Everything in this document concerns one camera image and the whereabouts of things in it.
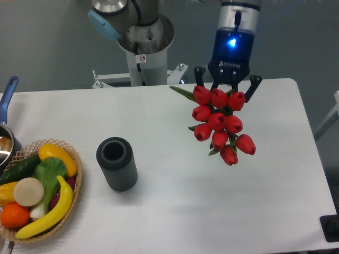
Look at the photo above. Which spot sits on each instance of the woven wicker basket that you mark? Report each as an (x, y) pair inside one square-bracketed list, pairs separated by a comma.
[(77, 172)]

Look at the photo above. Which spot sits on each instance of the white frame at right edge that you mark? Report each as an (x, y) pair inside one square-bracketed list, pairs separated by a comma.
[(330, 118)]

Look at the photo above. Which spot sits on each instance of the yellow bell pepper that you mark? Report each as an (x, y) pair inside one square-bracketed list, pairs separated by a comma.
[(7, 193)]

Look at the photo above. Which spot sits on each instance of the beige round disc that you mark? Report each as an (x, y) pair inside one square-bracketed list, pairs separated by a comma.
[(28, 192)]

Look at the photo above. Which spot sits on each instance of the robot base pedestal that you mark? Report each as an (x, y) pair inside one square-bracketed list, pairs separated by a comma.
[(146, 51)]

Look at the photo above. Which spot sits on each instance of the orange fruit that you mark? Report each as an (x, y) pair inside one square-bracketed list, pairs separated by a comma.
[(15, 216)]

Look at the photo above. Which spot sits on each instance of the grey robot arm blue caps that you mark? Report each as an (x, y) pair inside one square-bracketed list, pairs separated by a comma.
[(112, 19)]

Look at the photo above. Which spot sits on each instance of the dark grey ribbed vase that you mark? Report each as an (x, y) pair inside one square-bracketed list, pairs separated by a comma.
[(116, 160)]

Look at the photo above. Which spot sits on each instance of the yellow banana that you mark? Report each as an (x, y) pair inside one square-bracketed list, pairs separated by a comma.
[(52, 217)]

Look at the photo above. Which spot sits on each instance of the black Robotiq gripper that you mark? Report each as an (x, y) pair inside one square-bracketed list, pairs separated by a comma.
[(230, 60)]

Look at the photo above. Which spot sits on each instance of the red tulip bouquet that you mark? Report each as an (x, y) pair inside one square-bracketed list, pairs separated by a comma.
[(215, 114)]

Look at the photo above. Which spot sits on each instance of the green cucumber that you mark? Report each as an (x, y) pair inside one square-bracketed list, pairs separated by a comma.
[(23, 169)]

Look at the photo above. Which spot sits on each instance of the white metal mounting bracket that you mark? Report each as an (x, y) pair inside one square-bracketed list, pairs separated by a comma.
[(111, 79)]

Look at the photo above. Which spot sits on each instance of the purple red vegetable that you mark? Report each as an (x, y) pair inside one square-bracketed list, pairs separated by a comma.
[(71, 182)]

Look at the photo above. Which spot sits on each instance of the black device at table edge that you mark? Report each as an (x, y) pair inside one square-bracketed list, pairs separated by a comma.
[(329, 225)]

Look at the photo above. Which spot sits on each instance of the blue handled saucepan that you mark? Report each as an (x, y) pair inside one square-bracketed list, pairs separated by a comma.
[(9, 144)]

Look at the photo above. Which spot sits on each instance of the green bok choy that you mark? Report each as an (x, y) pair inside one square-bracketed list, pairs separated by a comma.
[(46, 172)]

